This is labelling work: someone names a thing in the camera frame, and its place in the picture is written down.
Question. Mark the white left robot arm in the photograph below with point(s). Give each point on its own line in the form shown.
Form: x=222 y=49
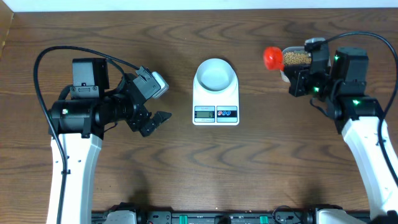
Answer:
x=80 y=116

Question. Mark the red measuring scoop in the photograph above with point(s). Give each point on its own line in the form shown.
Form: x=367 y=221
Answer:
x=273 y=58

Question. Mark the grey bowl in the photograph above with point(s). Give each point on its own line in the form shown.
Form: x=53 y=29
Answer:
x=215 y=75

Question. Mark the clear plastic container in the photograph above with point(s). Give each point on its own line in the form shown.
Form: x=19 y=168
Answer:
x=310 y=63

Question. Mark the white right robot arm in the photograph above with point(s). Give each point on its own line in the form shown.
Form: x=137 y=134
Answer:
x=340 y=83

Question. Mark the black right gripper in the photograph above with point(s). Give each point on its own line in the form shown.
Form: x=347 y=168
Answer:
x=296 y=87

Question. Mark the soybeans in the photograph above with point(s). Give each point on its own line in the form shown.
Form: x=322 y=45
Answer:
x=295 y=58

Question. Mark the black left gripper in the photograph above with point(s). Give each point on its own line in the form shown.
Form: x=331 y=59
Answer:
x=136 y=122

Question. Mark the white digital kitchen scale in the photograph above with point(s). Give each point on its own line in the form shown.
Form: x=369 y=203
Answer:
x=215 y=108

